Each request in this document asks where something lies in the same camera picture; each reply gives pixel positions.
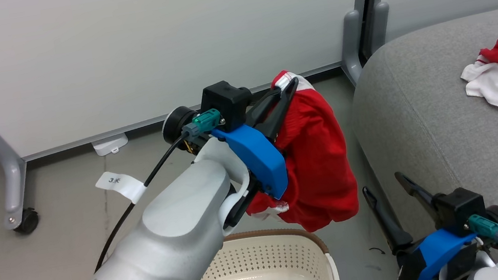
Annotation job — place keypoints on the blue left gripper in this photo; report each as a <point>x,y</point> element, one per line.
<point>256,158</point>

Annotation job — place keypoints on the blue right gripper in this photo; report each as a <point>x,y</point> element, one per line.
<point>436,250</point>

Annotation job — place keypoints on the red garment with white trim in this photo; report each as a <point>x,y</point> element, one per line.
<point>317,164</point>

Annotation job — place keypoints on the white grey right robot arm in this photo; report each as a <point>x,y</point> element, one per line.
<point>481,273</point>

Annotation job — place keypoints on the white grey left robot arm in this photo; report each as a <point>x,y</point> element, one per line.
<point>170,240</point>

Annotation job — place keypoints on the grey fabric sofa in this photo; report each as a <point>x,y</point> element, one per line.
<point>463,118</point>

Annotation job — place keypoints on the large white partition panel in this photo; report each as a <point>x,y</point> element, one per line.
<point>140,42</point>

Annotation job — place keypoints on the cream perforated laundry basket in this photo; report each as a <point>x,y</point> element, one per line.
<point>258,267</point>

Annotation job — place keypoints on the white power adapter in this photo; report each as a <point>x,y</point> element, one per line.
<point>110,144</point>

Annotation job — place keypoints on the black caster wheel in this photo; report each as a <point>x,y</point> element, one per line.
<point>27,221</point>

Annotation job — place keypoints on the grey partition foot with caster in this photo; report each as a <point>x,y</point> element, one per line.
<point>7,171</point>

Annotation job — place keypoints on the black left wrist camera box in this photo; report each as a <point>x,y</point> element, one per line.
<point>226,101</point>

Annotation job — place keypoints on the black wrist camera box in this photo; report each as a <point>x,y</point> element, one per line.
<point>459,207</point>
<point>226,101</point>

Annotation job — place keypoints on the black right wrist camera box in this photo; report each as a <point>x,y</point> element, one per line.
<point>459,207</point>

